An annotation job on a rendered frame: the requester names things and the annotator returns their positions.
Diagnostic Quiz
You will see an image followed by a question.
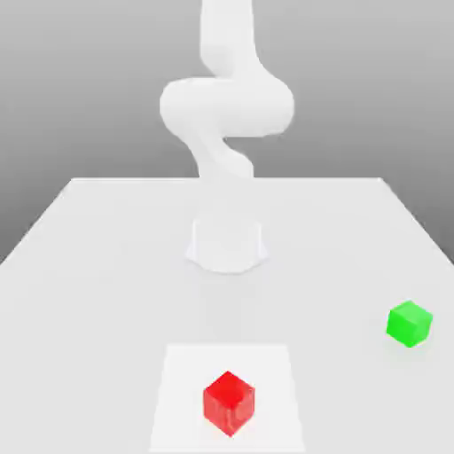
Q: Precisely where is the small red cube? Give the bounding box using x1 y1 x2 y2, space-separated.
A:
202 370 256 438

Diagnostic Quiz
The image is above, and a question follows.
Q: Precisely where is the small green cube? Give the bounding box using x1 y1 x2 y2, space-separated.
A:
385 299 434 349

